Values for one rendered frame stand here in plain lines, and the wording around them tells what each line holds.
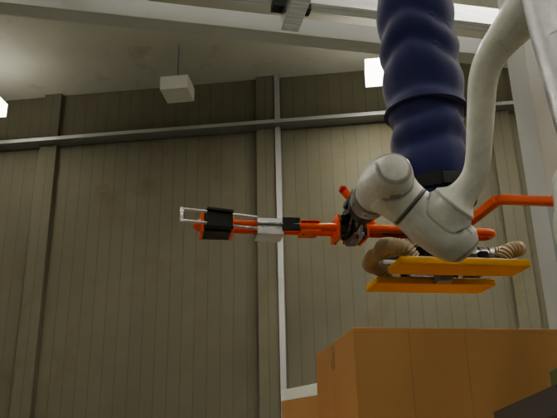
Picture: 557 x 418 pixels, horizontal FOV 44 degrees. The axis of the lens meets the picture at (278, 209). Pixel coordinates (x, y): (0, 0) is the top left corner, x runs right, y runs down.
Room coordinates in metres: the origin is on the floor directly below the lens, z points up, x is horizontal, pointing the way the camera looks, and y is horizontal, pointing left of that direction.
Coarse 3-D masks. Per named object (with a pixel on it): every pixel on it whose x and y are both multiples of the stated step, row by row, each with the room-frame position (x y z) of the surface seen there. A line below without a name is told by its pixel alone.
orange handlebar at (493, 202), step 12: (492, 204) 1.54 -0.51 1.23; (504, 204) 1.54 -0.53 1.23; (516, 204) 1.54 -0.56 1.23; (528, 204) 1.54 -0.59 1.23; (540, 204) 1.55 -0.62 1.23; (552, 204) 1.55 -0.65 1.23; (480, 216) 1.62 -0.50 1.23; (240, 228) 1.67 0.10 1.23; (300, 228) 1.68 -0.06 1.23; (312, 228) 1.69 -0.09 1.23; (324, 228) 1.69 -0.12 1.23; (336, 228) 1.70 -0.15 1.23; (372, 228) 1.72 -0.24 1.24; (384, 228) 1.72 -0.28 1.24; (396, 228) 1.73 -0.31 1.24; (480, 228) 1.77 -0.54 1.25; (480, 240) 1.82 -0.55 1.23
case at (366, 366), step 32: (320, 352) 1.86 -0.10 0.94; (352, 352) 1.54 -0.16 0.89; (384, 352) 1.54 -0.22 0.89; (416, 352) 1.55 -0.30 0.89; (448, 352) 1.57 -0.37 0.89; (480, 352) 1.58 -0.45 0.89; (512, 352) 1.59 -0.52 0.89; (544, 352) 1.60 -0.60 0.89; (320, 384) 1.88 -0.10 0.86; (352, 384) 1.56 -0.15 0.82; (384, 384) 1.54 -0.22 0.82; (416, 384) 1.55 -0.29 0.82; (448, 384) 1.56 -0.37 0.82; (480, 384) 1.58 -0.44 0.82; (512, 384) 1.59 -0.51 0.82; (544, 384) 1.60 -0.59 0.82; (320, 416) 1.89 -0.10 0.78; (352, 416) 1.57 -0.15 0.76; (384, 416) 1.54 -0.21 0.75; (416, 416) 1.55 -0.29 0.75; (448, 416) 1.56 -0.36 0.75; (480, 416) 1.58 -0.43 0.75
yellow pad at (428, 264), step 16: (400, 256) 1.61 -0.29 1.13; (416, 256) 1.62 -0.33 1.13; (432, 256) 1.64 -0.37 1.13; (480, 256) 1.69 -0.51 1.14; (400, 272) 1.69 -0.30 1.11; (416, 272) 1.69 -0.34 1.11; (432, 272) 1.70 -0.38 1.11; (448, 272) 1.70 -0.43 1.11; (464, 272) 1.71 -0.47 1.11; (480, 272) 1.71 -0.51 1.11; (496, 272) 1.71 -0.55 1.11; (512, 272) 1.72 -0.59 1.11
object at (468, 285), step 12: (384, 276) 1.81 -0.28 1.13; (396, 276) 1.82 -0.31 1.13; (408, 276) 1.83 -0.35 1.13; (456, 276) 1.87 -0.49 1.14; (372, 288) 1.85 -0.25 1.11; (384, 288) 1.85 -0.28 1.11; (396, 288) 1.85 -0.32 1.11; (408, 288) 1.86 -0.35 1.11; (420, 288) 1.86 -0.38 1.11; (432, 288) 1.87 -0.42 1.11; (444, 288) 1.87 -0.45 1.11; (456, 288) 1.87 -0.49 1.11; (468, 288) 1.88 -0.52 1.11; (480, 288) 1.88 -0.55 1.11
